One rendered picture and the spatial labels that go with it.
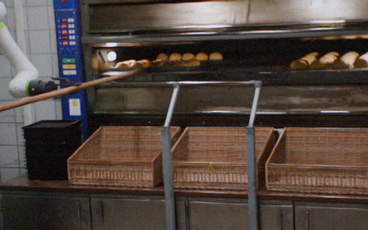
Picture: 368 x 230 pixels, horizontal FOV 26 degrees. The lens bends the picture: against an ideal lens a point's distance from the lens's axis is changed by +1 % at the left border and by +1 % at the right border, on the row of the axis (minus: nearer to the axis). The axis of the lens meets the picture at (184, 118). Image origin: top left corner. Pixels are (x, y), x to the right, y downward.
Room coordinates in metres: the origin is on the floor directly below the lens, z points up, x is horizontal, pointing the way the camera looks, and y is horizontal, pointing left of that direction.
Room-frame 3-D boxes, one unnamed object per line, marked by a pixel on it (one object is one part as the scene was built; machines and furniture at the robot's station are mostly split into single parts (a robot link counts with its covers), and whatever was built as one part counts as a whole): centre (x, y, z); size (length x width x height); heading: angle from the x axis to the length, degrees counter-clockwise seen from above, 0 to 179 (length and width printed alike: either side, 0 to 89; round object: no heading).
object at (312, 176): (4.40, -0.76, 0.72); 0.56 x 0.49 x 0.28; 69
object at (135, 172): (4.80, 0.37, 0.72); 0.56 x 0.49 x 0.28; 69
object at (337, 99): (4.86, -0.28, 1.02); 1.79 x 0.11 x 0.19; 70
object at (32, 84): (4.38, 0.79, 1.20); 0.12 x 0.06 x 0.09; 160
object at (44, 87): (4.35, 0.72, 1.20); 0.09 x 0.07 x 0.08; 70
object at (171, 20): (4.86, -0.28, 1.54); 1.79 x 0.11 x 0.19; 70
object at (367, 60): (5.08, -0.97, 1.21); 0.61 x 0.48 x 0.06; 160
